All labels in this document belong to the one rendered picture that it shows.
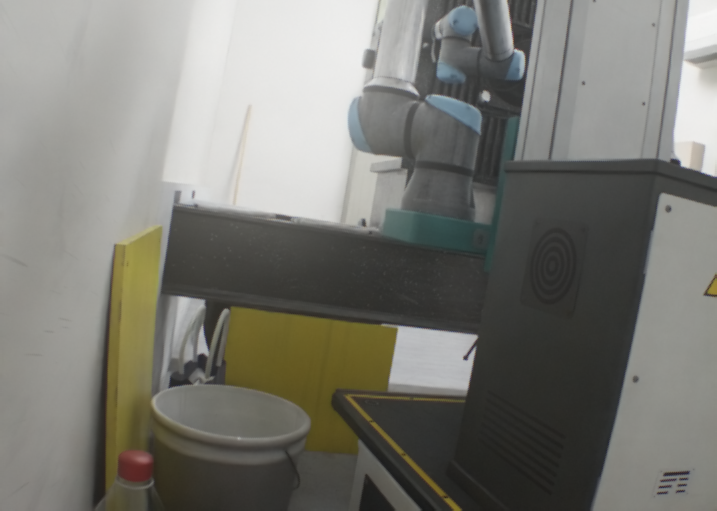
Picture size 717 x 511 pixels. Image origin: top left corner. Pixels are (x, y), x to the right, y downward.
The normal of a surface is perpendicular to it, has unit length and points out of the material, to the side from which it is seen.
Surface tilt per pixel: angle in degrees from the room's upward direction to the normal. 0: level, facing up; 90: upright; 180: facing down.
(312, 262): 90
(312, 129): 90
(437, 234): 90
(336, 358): 90
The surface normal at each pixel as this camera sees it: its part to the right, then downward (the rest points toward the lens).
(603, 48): 0.33, 0.12
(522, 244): -0.93, -0.13
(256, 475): 0.54, 0.20
